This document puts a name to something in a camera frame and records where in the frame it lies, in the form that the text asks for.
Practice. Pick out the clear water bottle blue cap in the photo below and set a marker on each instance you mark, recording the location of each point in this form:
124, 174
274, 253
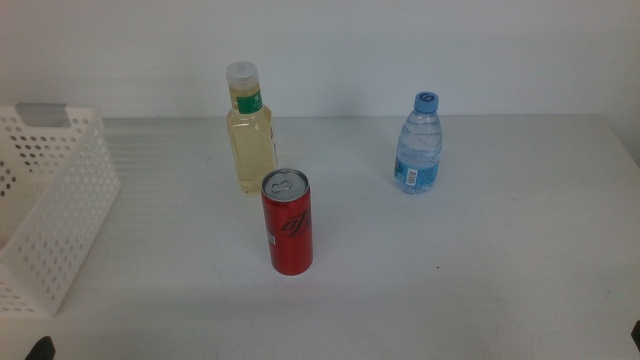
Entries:
417, 150

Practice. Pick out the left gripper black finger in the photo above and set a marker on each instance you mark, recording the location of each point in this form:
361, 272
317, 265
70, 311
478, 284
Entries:
44, 350

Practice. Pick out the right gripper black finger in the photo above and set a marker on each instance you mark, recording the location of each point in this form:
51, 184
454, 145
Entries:
637, 335

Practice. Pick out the yellow liquid bottle green label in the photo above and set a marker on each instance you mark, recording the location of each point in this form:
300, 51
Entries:
250, 150

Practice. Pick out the red soda can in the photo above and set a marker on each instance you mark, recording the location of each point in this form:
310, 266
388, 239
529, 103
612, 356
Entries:
287, 240

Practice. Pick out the white perforated plastic basket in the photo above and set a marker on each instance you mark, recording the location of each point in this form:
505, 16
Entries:
111, 172

